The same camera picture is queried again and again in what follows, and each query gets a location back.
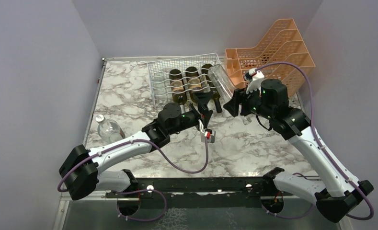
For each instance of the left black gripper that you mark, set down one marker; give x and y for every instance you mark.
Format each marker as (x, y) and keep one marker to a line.
(203, 98)

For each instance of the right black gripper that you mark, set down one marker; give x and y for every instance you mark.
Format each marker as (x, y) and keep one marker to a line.
(239, 95)

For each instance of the green wine bottle dark label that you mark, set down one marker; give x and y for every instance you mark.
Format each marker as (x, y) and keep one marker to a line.
(216, 95)

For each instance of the green wine bottle white label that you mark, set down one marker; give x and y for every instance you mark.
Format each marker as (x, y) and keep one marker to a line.
(193, 82)

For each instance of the green Primitivo wine bottle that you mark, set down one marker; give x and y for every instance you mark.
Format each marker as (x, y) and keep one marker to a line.
(178, 91)

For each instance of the clear bottle silver cap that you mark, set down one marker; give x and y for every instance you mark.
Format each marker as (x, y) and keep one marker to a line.
(108, 129)

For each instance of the clear glass bottle tall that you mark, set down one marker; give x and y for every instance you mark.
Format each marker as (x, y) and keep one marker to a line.
(159, 86)

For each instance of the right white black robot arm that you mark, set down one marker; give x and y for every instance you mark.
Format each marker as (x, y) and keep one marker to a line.
(338, 191)

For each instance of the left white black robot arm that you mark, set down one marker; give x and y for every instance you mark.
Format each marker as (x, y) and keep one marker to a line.
(81, 171)

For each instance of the peach plastic file organizer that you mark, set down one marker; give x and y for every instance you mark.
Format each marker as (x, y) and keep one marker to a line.
(281, 43)

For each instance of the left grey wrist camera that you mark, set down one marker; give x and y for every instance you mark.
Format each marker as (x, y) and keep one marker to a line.
(207, 135)

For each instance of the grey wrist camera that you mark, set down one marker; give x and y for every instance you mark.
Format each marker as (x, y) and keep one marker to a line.
(207, 135)
(255, 78)

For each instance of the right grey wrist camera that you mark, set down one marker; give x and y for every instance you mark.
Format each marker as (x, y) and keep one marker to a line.
(255, 78)

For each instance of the white wire wine rack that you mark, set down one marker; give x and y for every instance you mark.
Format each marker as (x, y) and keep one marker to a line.
(180, 63)

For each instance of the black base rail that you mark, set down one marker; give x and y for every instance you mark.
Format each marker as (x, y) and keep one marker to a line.
(197, 192)

